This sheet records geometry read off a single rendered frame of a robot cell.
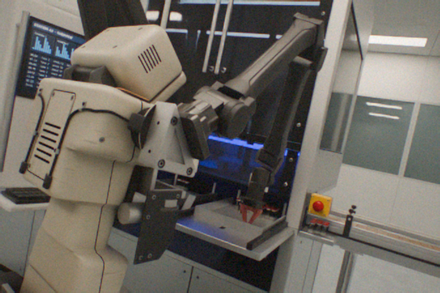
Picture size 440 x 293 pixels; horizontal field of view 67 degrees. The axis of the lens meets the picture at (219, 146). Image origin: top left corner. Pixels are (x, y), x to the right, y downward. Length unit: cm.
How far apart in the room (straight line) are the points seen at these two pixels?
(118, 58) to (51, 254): 44
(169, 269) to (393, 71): 511
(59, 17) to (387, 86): 520
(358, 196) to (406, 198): 69
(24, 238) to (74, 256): 165
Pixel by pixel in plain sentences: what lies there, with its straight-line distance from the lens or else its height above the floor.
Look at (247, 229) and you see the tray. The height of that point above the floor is 90.
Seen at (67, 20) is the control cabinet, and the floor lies 151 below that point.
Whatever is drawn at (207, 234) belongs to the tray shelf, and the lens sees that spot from 105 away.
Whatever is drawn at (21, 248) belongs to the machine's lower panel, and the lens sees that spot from 242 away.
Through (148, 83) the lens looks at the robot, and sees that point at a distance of 70.
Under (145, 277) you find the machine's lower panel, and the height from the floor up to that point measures 43.
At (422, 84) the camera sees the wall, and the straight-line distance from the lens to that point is 605.
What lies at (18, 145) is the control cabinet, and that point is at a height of 98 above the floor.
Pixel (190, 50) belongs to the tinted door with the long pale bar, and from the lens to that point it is 162.
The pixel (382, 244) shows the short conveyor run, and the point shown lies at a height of 90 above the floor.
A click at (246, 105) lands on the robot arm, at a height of 126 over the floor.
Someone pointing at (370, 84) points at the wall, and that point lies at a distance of 604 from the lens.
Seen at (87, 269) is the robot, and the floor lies 88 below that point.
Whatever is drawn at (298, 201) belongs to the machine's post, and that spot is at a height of 99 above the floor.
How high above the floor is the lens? 120
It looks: 3 degrees down
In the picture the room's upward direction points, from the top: 12 degrees clockwise
